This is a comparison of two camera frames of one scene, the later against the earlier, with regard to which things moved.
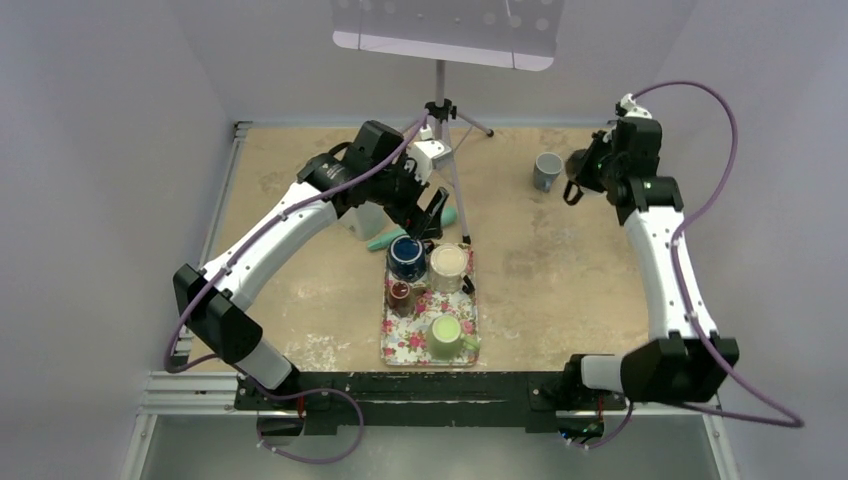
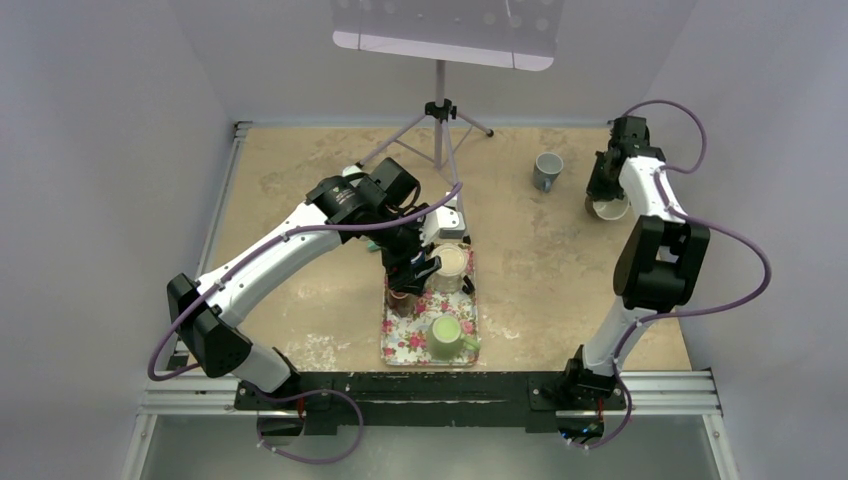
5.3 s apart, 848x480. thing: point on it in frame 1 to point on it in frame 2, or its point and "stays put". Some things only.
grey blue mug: [548, 167] stays put
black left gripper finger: [431, 227] to [414, 278]
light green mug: [444, 340] stays put
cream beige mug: [447, 264] stays put
